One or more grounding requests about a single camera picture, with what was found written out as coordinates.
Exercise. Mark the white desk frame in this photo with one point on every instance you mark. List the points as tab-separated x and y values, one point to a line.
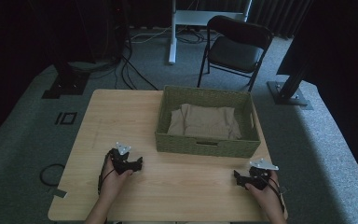
174	37

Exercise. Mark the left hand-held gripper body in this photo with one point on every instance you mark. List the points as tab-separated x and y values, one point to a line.
121	163

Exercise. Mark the green woven basket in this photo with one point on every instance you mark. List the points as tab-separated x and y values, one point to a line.
205	146

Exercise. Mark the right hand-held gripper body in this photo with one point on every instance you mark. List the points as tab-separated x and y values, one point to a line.
259	179

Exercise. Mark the dark curtain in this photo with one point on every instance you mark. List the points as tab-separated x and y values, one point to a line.
279	15

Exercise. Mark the khaki pants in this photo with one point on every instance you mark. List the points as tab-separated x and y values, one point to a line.
205	123

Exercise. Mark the person's right hand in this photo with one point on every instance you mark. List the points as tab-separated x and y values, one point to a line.
265	197

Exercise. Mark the black metal stand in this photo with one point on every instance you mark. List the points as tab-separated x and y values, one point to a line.
66	84
287	93

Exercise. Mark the person's left hand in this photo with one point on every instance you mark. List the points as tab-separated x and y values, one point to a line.
113	183

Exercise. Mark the black folding chair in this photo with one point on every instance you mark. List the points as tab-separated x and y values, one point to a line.
236	53

